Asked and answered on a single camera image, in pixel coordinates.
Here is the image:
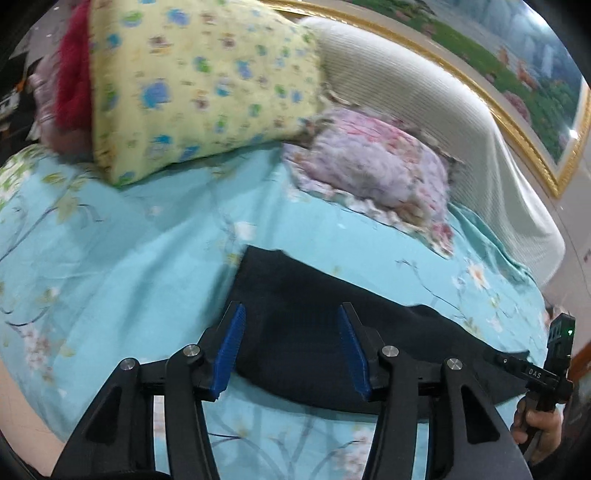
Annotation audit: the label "yellow cartoon print pillow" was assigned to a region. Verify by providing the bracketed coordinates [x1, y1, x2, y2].
[89, 0, 324, 186]

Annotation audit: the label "white ribbed headboard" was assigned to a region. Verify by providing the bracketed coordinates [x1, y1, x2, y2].
[302, 17, 566, 287]

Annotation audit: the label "right hand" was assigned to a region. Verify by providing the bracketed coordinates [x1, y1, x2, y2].
[510, 397, 563, 465]

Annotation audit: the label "pink purple floral pillow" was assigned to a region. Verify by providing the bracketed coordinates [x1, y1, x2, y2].
[281, 107, 464, 258]

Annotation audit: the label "light blue floral bedsheet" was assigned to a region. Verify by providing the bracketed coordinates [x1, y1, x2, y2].
[0, 141, 551, 480]

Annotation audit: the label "red fuzzy blanket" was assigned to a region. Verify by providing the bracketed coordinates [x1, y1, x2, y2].
[54, 1, 92, 131]

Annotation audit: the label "black pants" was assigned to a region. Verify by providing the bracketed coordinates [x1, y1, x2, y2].
[228, 246, 526, 415]

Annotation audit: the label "gold framed landscape painting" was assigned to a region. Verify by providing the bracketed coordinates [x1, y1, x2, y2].
[270, 1, 590, 198]

